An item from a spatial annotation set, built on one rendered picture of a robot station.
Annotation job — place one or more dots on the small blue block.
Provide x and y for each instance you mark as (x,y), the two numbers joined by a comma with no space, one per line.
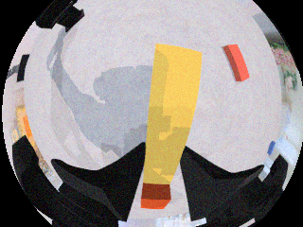
(271,147)

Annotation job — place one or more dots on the yellow bar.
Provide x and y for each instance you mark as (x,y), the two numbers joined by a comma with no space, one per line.
(174,89)

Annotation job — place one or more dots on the red rectangular block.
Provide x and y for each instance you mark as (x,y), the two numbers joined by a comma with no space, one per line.
(238,65)

